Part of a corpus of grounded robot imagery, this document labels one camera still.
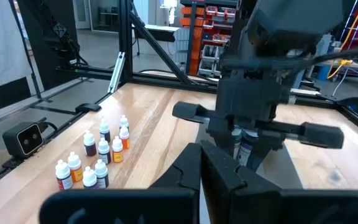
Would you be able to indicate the small dark blue dye bottle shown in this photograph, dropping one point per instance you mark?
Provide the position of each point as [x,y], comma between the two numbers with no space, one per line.
[104,127]

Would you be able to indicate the small orange-red dye bottle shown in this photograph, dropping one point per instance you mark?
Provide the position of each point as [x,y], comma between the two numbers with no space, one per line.
[76,174]
[124,143]
[117,155]

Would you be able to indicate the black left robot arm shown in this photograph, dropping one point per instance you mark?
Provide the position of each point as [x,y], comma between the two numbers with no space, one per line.
[238,56]

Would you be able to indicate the black stereo camera box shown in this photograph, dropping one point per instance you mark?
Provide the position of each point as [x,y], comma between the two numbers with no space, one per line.
[23,140]

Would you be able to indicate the small green dye bottle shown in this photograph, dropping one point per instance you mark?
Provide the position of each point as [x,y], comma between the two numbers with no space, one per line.
[101,171]

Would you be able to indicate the large green dye bottle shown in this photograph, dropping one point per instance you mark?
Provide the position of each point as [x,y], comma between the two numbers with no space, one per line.
[236,144]

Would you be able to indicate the large purple-tip dye bottle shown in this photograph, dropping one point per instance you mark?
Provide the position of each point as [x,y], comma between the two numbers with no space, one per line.
[247,152]

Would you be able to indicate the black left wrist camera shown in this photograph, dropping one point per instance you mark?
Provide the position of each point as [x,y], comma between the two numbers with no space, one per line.
[294,21]

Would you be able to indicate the small dark red dye bottle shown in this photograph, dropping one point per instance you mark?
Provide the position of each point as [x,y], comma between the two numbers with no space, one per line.
[64,182]

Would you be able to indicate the orange parts shelf rack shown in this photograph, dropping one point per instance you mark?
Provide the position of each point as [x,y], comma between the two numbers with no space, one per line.
[194,40]

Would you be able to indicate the black rail bracket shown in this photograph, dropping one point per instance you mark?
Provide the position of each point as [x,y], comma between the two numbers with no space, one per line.
[87,108]

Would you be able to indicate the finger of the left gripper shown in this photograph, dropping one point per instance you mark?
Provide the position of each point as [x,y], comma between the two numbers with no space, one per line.
[191,112]
[322,135]

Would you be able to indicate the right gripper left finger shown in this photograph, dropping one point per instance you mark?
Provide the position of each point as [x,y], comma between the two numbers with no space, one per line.
[120,205]

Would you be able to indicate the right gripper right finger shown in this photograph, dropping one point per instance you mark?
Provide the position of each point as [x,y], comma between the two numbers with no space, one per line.
[291,208]

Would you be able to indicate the small maroon dye bottle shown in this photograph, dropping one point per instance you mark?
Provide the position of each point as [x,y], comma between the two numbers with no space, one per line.
[89,149]

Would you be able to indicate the small black dye bottle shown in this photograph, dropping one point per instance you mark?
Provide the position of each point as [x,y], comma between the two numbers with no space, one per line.
[123,119]

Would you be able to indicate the small taro purple dye bottle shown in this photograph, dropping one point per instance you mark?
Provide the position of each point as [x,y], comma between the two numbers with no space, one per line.
[103,146]

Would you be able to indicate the white partition panel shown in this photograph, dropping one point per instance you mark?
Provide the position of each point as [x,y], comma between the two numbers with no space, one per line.
[2,46]

